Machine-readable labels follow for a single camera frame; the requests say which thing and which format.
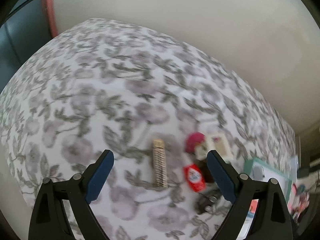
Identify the floral grey white blanket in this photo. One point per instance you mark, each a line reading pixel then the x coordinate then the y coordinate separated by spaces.
pixel 105 84

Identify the black toy car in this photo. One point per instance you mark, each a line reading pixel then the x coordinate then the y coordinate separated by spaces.
pixel 206 200

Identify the colourful toy pile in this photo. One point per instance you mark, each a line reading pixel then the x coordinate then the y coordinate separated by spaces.
pixel 298 201

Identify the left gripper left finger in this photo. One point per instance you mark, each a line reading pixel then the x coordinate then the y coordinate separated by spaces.
pixel 96 175

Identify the teal white cardboard tray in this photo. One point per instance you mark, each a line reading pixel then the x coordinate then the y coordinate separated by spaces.
pixel 261 171

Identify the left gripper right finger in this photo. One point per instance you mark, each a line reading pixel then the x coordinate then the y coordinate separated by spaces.
pixel 224 175

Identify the orange blue toy knife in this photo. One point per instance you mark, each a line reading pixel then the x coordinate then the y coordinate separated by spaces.
pixel 252 208

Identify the black power adapter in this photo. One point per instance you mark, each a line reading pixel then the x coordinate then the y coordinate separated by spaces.
pixel 303 172

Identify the white power strip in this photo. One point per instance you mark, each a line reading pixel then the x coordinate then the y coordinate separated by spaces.
pixel 294 166

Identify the white hair claw clip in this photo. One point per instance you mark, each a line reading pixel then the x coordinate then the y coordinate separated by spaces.
pixel 219 142

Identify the black square box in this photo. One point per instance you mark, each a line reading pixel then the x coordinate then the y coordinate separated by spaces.
pixel 202 164

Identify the red small bottle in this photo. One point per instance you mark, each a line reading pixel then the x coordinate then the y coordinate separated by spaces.
pixel 194 177

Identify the gold patterned lighter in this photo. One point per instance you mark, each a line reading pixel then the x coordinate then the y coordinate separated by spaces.
pixel 159 163

